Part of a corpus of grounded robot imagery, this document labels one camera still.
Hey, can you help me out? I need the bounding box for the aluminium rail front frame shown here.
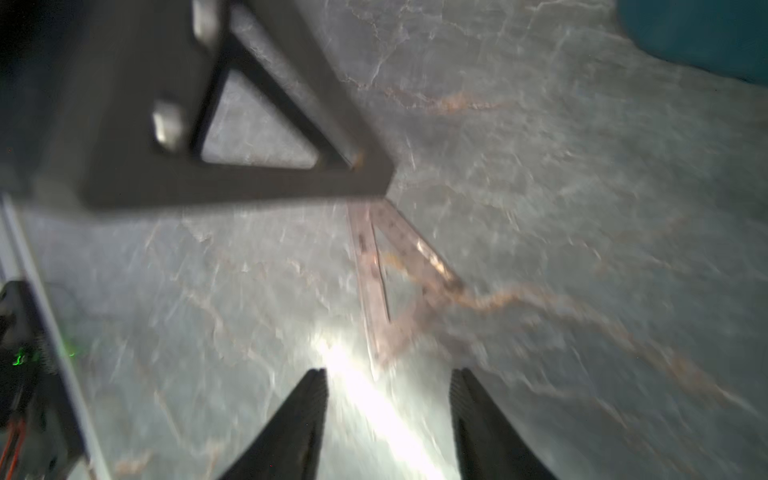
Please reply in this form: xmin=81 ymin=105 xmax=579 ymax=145
xmin=1 ymin=195 xmax=112 ymax=479

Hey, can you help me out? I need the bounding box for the pink small triangle ruler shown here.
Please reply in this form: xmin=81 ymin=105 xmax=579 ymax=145
xmin=347 ymin=199 xmax=464 ymax=366

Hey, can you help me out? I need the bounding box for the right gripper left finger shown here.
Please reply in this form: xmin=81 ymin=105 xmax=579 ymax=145
xmin=221 ymin=369 xmax=329 ymax=480

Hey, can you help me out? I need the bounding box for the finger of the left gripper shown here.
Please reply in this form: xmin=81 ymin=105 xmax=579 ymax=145
xmin=23 ymin=1 xmax=395 ymax=212

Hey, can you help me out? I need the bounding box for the teal plastic storage box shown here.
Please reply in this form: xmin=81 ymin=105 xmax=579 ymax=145
xmin=616 ymin=0 xmax=767 ymax=86

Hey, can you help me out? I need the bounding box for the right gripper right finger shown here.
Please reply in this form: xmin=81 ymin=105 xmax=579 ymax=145
xmin=449 ymin=368 xmax=555 ymax=480

